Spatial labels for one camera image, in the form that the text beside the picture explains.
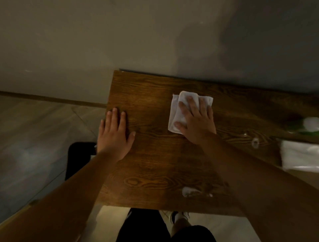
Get person's right hand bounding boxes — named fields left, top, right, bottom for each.
left=173, top=96, right=217, bottom=145

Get person's left hand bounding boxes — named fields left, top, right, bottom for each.
left=96, top=107, right=136, bottom=163

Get white cloth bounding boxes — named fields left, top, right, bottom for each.
left=167, top=90, right=214, bottom=135

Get green plastic bottle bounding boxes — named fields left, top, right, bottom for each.
left=285, top=119, right=319, bottom=137

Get white tissue pack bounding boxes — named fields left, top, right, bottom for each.
left=279, top=140, right=319, bottom=174

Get person's right forearm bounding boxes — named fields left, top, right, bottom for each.
left=199, top=132, right=319, bottom=242

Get person's left forearm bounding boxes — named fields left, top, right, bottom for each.
left=0, top=152, right=118, bottom=242

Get black trash bin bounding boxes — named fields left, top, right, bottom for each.
left=64, top=142, right=98, bottom=181

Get black trousers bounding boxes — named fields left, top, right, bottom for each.
left=116, top=208, right=217, bottom=242

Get white right shoe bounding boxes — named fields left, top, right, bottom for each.
left=160, top=210, right=191, bottom=225

